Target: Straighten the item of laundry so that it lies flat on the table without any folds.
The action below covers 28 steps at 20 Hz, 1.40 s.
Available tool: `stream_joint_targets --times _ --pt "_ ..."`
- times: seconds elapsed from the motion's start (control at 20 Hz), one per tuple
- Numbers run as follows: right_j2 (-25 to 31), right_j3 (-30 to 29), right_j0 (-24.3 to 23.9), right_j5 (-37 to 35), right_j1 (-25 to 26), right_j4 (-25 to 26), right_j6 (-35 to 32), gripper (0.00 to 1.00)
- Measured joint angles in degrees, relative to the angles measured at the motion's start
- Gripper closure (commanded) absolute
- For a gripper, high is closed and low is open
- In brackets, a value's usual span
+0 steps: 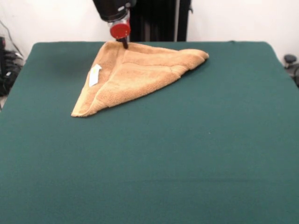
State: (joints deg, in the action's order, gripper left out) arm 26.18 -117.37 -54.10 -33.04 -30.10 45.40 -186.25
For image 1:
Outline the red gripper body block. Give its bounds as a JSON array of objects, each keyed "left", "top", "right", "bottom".
[{"left": 110, "top": 18, "right": 132, "bottom": 41}]

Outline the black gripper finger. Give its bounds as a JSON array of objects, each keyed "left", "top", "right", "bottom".
[{"left": 117, "top": 37, "right": 129, "bottom": 49}]

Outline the tan terry towel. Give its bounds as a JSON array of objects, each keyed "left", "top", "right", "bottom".
[{"left": 70, "top": 41, "right": 209, "bottom": 118}]

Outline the black stand behind table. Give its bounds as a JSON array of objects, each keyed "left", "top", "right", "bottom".
[{"left": 129, "top": 0, "right": 192, "bottom": 43}]

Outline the dark green table cloth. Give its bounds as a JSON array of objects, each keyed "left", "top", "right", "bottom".
[{"left": 0, "top": 41, "right": 299, "bottom": 224}]

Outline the black equipment with cables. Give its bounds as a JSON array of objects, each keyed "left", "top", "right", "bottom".
[{"left": 0, "top": 20, "right": 25, "bottom": 98}]

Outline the grey pedestal foot with caster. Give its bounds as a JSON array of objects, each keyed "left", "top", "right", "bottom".
[{"left": 283, "top": 54, "right": 299, "bottom": 88}]

